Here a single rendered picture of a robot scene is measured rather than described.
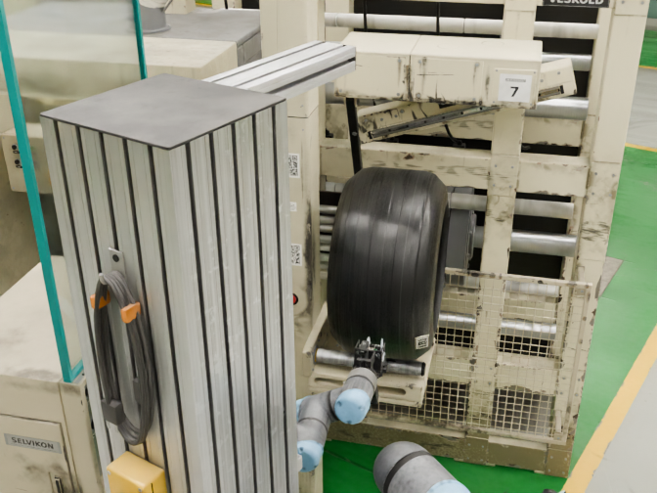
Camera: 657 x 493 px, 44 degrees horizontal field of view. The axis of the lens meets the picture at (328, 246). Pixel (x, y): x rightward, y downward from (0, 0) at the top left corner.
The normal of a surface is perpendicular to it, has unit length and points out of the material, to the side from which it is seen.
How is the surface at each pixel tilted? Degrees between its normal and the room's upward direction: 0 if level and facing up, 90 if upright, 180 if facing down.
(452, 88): 90
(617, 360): 0
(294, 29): 90
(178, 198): 90
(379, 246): 52
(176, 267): 90
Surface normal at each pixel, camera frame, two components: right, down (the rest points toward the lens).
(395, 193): -0.07, -0.70
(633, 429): 0.00, -0.89
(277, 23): -0.23, 0.45
